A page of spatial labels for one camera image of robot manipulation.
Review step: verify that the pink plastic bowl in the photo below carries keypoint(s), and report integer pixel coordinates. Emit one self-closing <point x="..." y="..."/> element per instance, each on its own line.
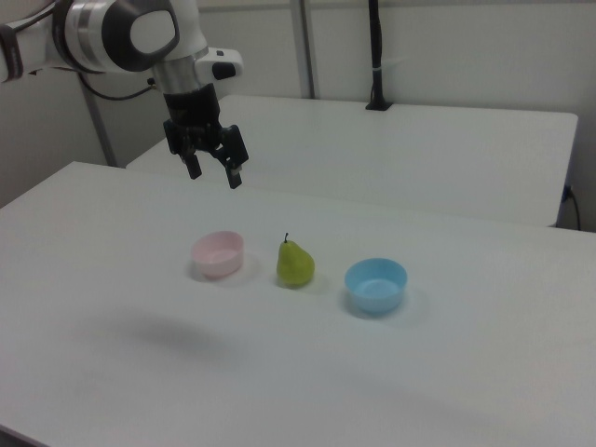
<point x="219" y="268"/>

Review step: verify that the blue plastic bowl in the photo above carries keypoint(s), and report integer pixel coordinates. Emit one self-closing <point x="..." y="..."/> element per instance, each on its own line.
<point x="372" y="298"/>

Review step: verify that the green pear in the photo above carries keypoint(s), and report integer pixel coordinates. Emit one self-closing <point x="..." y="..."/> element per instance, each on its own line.
<point x="293" y="267"/>

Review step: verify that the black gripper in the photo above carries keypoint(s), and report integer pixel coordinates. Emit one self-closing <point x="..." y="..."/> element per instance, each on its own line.
<point x="193" y="116"/>

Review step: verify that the blue wall plug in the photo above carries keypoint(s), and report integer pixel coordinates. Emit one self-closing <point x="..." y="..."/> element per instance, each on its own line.
<point x="567" y="192"/>

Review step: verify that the gray partition frame post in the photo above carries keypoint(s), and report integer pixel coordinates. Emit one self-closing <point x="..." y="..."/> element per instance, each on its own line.
<point x="305" y="46"/>
<point x="103" y="135"/>

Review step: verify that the black pole with clamp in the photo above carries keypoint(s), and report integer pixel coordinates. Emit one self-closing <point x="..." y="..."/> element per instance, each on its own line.
<point x="376" y="46"/>

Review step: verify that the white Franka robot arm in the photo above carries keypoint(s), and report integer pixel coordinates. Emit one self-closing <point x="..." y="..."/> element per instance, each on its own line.
<point x="93" y="37"/>

